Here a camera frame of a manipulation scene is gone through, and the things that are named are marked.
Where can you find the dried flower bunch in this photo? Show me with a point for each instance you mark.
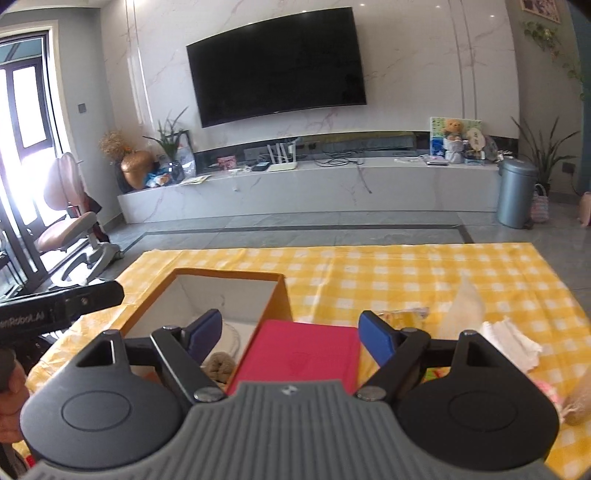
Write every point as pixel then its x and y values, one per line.
pixel 113 143

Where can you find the person's left hand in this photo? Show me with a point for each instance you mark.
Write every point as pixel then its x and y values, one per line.
pixel 14 397

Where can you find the small dark box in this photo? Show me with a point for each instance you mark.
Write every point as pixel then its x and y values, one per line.
pixel 261 166

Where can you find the gold acorn vase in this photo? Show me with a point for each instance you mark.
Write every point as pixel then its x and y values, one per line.
pixel 137 168

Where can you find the white marble television console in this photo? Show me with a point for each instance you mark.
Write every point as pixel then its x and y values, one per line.
pixel 300 189

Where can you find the striped woven basket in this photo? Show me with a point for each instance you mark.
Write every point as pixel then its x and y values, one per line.
pixel 539 207

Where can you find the flat books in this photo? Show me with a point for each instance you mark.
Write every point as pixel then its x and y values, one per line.
pixel 437 161

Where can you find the green potted plant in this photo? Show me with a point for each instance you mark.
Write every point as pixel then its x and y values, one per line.
pixel 168 138

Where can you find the black wall television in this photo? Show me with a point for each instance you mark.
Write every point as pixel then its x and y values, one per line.
pixel 277 64

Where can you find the small pink photo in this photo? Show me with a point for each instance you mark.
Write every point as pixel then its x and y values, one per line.
pixel 227 163

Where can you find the green snack packet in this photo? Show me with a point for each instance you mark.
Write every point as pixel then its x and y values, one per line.
pixel 408 316

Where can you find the loose papers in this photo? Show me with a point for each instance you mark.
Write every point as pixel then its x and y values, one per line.
pixel 195 180

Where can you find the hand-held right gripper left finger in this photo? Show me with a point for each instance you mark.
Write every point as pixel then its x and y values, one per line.
pixel 205 332

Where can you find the green blue poster board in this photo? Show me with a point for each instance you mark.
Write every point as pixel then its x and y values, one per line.
pixel 436 138

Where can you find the hanging vine plant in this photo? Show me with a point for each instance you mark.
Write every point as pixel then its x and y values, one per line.
pixel 542 34

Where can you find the small pink heater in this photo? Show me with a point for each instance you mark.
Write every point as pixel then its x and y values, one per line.
pixel 585 210

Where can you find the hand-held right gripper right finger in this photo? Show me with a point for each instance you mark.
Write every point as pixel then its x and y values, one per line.
pixel 376 334

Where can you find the framed wall picture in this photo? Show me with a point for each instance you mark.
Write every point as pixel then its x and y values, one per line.
pixel 540 9

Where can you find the snack bags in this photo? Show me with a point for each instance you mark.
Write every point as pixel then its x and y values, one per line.
pixel 159 177

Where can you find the white tissue paper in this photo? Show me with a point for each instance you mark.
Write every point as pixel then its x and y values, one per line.
pixel 508 341

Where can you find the pink desk chair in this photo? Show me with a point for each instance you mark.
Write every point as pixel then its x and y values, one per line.
pixel 60 230

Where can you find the grey-blue trash can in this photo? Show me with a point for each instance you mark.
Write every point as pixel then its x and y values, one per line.
pixel 517 194

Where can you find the round wooden ornament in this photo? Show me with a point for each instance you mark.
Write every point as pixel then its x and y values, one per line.
pixel 474 138

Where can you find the teddy bear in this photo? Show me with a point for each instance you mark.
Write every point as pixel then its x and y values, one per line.
pixel 452 127

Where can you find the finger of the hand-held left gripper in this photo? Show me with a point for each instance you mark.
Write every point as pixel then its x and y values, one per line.
pixel 97 295

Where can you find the orange cardboard box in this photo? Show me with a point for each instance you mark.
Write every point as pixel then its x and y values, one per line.
pixel 194 288

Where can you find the translucent plastic bag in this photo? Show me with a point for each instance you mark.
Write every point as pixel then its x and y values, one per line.
pixel 461 309

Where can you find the red square box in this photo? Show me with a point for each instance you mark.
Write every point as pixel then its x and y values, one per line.
pixel 300 355

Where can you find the yellow checked tablecloth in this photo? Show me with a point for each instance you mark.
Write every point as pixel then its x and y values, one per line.
pixel 392 277

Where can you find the tall snake plant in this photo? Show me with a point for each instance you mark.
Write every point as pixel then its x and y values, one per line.
pixel 545 152

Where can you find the white router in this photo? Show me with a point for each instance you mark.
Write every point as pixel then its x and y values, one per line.
pixel 282 167

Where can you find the grey plush flower bouquet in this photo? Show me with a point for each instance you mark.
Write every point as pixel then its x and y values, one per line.
pixel 221 364

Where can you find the balcony glass door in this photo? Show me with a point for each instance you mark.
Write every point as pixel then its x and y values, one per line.
pixel 27 115

